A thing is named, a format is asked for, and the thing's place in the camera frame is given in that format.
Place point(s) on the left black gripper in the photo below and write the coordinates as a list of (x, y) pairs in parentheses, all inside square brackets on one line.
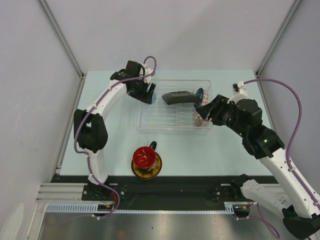
[(140, 97)]

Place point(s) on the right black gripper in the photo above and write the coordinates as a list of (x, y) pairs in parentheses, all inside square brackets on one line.
[(219, 103)]

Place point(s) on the blue triangle pattern bowl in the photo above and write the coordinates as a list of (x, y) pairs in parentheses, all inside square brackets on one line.
[(203, 95)]

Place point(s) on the black square floral plate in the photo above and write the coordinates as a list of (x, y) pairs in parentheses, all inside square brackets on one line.
[(180, 97)]

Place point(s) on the white wire dish rack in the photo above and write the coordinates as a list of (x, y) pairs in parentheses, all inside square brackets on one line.
[(160, 117)]

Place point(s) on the light blue cup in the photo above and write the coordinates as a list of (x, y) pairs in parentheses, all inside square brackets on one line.
[(153, 98)]

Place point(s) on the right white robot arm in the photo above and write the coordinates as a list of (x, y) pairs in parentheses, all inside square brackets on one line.
[(298, 210)]

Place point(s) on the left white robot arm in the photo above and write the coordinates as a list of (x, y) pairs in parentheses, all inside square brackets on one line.
[(89, 129)]

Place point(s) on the round yellow black saucer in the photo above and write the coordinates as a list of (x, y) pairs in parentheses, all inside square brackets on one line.
[(148, 173)]

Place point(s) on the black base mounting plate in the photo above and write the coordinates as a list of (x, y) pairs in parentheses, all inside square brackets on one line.
[(177, 193)]

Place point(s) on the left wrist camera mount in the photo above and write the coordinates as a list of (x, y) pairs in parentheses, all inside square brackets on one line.
[(146, 73)]

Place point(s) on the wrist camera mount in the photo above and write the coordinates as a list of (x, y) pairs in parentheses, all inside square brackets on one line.
[(239, 92), (146, 73)]

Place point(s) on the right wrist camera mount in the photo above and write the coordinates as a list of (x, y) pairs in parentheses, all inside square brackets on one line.
[(239, 92)]

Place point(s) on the red mug black handle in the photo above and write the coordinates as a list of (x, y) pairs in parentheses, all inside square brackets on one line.
[(145, 156)]

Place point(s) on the aluminium frame rail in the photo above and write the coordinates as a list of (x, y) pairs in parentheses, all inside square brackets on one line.
[(60, 193)]

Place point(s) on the white slotted cable duct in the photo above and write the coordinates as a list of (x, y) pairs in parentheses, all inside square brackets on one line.
[(95, 208)]

